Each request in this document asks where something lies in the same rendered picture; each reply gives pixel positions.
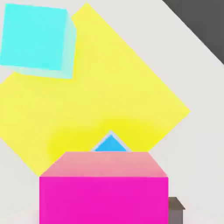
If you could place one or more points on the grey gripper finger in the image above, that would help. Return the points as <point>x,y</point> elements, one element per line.
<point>175,211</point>

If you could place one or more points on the small magenta cube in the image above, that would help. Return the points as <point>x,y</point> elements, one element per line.
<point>103,196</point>

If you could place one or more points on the small blue cube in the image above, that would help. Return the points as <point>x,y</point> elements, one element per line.
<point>110,144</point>

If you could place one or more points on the small cyan cube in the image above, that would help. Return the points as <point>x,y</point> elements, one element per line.
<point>33,36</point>

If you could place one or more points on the large yellow box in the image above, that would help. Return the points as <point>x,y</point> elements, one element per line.
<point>105,87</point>

